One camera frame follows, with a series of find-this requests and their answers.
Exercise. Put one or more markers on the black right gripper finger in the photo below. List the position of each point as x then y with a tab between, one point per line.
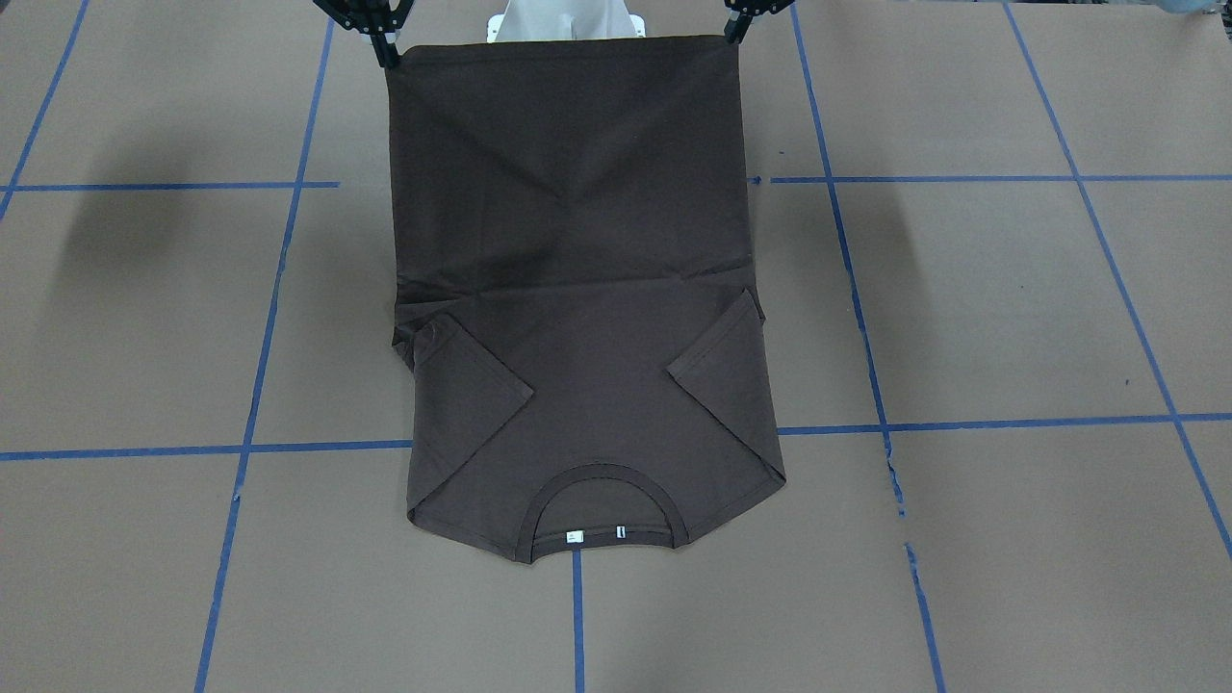
384	44

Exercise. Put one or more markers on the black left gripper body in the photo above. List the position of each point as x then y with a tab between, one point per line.
752	12

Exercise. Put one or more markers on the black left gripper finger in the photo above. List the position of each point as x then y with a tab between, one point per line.
737	27

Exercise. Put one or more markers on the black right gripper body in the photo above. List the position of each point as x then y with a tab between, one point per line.
369	21

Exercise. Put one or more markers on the brown t-shirt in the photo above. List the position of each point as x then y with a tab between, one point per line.
577	295

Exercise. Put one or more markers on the white pedestal column base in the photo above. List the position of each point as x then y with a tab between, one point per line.
560	21

